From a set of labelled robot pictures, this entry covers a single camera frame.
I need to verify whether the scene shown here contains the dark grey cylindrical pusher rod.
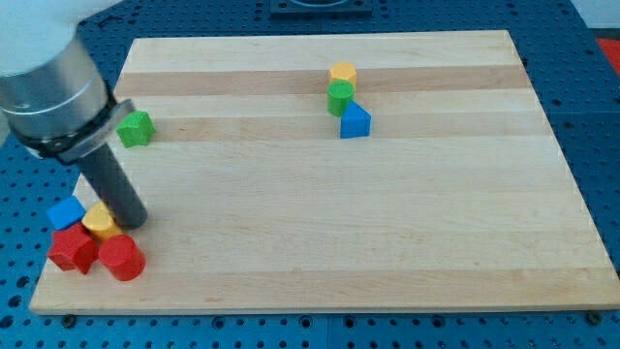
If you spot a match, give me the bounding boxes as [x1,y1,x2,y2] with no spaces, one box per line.
[77,143,147,230]

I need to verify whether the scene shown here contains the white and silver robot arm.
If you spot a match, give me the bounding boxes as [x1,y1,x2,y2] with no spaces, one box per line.
[1,0,147,229]

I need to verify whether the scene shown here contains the blue triangle block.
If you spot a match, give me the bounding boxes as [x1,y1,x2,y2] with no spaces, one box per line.
[340,101,372,139]

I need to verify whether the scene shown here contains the yellow pentagon block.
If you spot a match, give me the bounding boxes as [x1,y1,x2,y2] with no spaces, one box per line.
[81,202,124,242]

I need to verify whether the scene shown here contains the blue cube block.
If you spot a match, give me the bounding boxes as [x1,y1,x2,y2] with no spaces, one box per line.
[46,196,86,230]

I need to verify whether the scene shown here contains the red star block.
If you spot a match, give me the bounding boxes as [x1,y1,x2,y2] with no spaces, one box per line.
[47,222,99,274]

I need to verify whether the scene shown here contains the red cylinder block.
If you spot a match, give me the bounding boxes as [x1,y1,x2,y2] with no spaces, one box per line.
[98,235,146,281]

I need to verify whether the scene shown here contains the green cylinder block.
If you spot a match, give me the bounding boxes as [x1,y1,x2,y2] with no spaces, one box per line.
[326,79,356,116]

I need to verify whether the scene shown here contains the dark mounting plate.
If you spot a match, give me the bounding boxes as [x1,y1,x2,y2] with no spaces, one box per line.
[268,0,373,17]

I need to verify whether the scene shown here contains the yellow hexagon block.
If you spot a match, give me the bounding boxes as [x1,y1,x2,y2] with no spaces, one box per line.
[328,62,357,86]

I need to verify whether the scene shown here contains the light wooden board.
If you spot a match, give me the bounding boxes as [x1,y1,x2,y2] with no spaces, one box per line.
[30,30,619,315]

